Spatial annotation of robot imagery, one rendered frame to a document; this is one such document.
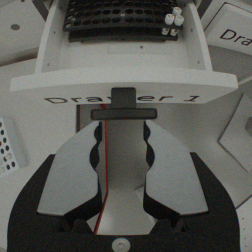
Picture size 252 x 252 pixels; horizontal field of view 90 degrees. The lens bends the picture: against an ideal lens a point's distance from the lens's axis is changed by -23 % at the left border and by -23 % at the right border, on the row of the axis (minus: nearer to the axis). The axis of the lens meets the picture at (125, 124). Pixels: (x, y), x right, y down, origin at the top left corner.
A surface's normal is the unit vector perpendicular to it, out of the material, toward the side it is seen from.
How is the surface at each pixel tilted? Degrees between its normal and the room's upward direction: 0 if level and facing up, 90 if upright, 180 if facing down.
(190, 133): 0
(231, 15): 90
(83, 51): 0
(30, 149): 0
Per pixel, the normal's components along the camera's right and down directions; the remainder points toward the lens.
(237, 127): -0.07, -0.12
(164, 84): 0.01, 1.00
